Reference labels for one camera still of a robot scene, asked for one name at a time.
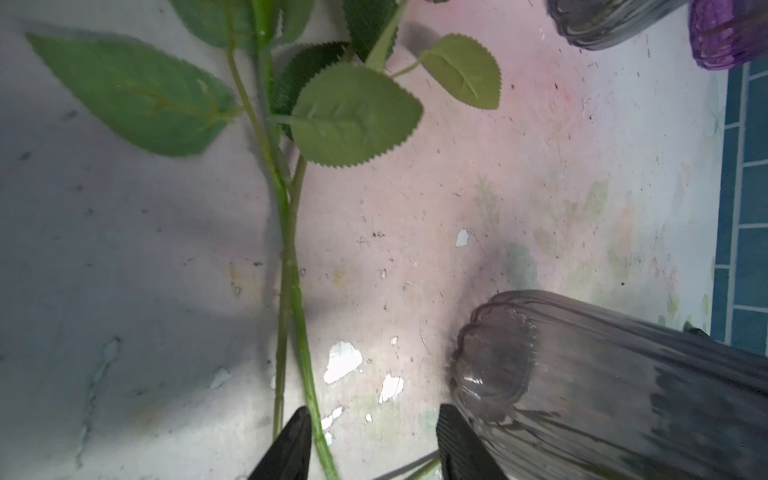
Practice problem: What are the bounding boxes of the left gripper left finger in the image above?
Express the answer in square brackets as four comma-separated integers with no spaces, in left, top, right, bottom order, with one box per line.
[247,406,312,480]

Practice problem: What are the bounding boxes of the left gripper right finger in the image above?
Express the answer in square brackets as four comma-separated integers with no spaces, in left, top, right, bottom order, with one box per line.
[436,403,507,480]

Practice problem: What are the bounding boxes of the dark purple glass vase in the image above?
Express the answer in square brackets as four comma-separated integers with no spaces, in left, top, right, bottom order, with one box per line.
[450,290,767,479]

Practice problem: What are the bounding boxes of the red carnation stem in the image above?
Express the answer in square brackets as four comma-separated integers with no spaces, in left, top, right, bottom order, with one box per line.
[257,0,503,480]

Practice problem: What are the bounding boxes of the orange rose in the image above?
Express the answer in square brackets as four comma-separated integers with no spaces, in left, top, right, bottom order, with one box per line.
[26,1,319,433]

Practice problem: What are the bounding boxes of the pink glass vase with ribbon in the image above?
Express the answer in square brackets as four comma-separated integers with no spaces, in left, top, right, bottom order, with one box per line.
[545,0,686,51]

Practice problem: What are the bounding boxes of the purple blue gradient vase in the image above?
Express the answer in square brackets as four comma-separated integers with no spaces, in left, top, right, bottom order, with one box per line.
[688,0,767,71]

